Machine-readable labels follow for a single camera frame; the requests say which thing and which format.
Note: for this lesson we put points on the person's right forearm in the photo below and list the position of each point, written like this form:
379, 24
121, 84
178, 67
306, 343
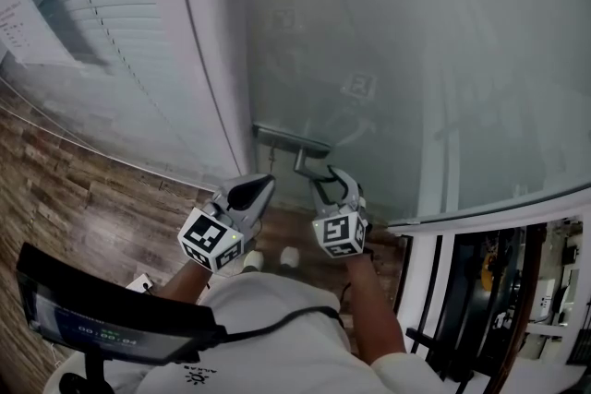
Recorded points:
374, 309

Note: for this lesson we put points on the black striped glass partition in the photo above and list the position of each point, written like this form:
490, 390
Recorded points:
461, 337

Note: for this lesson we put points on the person's white shoe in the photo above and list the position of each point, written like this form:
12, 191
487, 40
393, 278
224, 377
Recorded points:
253, 259
289, 256

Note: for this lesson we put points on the white paper notice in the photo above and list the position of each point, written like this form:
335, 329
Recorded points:
32, 23

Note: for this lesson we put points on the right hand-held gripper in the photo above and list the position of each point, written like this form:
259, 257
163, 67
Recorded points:
339, 233

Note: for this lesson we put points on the frosted glass door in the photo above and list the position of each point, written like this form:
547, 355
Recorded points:
415, 60

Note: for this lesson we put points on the person's left forearm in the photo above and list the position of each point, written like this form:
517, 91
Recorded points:
184, 286

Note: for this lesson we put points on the white window blinds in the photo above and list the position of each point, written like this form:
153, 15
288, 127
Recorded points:
115, 37

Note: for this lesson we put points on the person's white left shoe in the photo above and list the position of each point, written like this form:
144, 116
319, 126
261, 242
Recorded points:
253, 259

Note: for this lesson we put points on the metal keys in lock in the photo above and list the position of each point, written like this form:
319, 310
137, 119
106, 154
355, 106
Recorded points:
272, 154

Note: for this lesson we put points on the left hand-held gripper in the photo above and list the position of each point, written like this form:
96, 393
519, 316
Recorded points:
208, 240

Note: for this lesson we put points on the brown wooden frame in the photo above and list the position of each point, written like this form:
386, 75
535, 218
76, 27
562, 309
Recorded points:
531, 290

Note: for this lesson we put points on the person's white right shoe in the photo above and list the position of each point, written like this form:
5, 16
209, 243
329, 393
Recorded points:
289, 256

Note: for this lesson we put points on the white power strip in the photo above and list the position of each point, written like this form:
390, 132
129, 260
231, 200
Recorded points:
138, 283

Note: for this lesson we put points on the black chest-mounted screen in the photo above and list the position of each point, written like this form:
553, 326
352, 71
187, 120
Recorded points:
106, 318

